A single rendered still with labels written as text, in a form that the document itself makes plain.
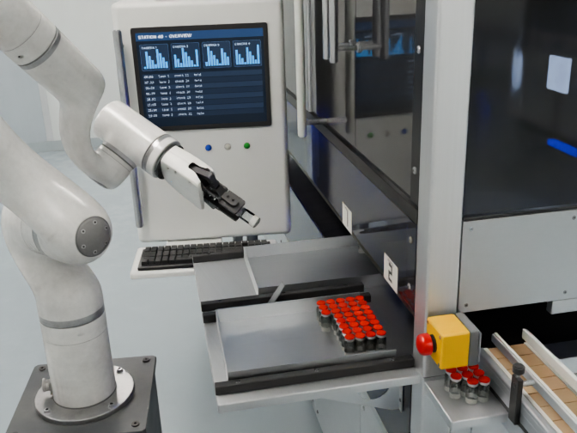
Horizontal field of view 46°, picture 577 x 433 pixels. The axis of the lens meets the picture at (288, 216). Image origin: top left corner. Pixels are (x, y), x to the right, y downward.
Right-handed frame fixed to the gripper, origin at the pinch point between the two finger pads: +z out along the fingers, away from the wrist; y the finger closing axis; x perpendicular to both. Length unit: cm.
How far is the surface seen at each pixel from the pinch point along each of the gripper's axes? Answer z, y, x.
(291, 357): 22.5, -26.8, -9.8
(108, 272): -118, -256, 20
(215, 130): -43, -65, 42
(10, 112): -366, -420, 108
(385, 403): 44, -36, -3
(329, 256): 10, -60, 27
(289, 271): 5, -55, 15
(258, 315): 9.2, -38.7, -3.7
